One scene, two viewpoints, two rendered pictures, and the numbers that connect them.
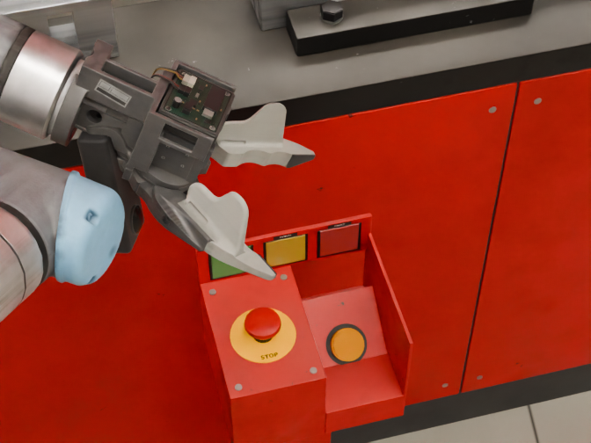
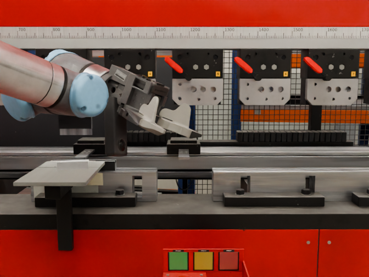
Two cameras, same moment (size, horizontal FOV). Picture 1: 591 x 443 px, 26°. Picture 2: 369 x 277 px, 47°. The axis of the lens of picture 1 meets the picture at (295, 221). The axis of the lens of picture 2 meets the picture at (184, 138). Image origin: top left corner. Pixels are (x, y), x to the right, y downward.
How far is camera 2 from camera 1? 0.72 m
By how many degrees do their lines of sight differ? 44
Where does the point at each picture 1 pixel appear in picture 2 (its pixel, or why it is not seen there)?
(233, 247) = (150, 119)
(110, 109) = (119, 86)
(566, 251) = not seen: outside the picture
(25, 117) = not seen: hidden behind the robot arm
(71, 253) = (77, 84)
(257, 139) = (178, 121)
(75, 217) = (83, 75)
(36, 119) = not seen: hidden behind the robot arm
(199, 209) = (141, 113)
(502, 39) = (311, 210)
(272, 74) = (212, 209)
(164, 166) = (134, 105)
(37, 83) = (94, 71)
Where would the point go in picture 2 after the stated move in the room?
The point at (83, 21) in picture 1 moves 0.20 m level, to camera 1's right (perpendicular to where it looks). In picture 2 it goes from (145, 181) to (208, 185)
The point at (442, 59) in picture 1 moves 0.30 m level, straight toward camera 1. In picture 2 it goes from (284, 211) to (260, 250)
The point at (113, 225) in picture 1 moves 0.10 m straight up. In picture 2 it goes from (100, 93) to (99, 32)
